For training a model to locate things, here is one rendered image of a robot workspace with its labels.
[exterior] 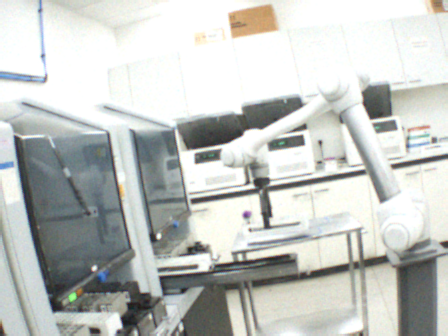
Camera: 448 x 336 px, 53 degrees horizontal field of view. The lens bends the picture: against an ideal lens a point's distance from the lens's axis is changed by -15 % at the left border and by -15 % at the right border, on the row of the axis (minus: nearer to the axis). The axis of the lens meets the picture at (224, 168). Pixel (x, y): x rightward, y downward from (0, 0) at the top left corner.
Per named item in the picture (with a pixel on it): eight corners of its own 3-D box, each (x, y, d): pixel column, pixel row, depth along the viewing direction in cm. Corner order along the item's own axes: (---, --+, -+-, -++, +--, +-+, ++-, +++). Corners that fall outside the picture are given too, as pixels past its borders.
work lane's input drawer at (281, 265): (133, 296, 201) (128, 277, 201) (143, 287, 215) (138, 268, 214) (310, 276, 188) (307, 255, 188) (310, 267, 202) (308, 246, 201)
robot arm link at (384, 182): (430, 233, 182) (420, 249, 164) (398, 248, 191) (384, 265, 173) (352, 59, 191) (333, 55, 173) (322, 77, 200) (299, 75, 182)
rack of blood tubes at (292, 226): (242, 239, 231) (240, 225, 230) (247, 234, 240) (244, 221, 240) (307, 229, 224) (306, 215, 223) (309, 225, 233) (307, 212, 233)
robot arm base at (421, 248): (427, 240, 208) (426, 228, 207) (438, 251, 186) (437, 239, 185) (392, 248, 211) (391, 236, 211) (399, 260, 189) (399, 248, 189)
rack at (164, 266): (138, 280, 202) (134, 266, 202) (145, 274, 212) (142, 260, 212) (207, 274, 197) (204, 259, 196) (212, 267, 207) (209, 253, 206)
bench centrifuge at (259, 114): (250, 185, 428) (235, 102, 424) (257, 177, 489) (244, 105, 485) (316, 173, 418) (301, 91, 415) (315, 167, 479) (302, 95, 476)
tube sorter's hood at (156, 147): (52, 252, 206) (27, 110, 202) (102, 227, 265) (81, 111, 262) (157, 242, 196) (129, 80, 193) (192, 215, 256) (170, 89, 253)
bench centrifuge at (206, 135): (181, 196, 440) (167, 121, 436) (199, 187, 500) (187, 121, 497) (245, 186, 428) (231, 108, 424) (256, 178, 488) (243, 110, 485)
